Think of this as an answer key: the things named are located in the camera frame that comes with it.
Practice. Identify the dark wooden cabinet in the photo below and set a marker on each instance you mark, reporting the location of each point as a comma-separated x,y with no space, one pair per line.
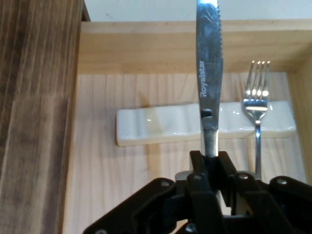
36,109

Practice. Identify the silver table knife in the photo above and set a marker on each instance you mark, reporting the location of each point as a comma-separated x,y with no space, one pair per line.
209,61

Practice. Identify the light wooden drawer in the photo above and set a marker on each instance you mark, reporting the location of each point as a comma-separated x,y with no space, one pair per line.
146,53

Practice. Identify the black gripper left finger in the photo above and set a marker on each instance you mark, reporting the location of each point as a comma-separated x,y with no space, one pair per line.
202,195

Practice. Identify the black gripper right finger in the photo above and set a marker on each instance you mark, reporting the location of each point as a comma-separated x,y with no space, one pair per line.
263,202

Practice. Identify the silver fork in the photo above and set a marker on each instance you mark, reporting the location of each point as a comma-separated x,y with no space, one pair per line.
256,107

